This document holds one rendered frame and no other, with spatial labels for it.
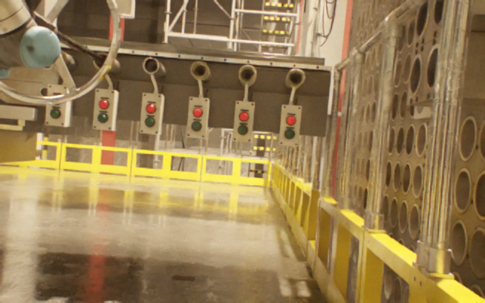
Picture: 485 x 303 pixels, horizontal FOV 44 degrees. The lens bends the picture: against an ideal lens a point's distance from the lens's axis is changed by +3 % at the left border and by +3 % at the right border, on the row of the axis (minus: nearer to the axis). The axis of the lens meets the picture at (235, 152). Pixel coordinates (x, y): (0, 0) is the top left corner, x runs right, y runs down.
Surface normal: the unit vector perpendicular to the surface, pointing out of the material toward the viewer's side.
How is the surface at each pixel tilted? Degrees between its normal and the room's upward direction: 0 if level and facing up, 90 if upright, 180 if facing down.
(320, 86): 90
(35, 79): 90
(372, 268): 90
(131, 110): 90
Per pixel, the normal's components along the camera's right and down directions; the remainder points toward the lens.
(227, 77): -0.03, 0.01
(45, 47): 0.80, 0.08
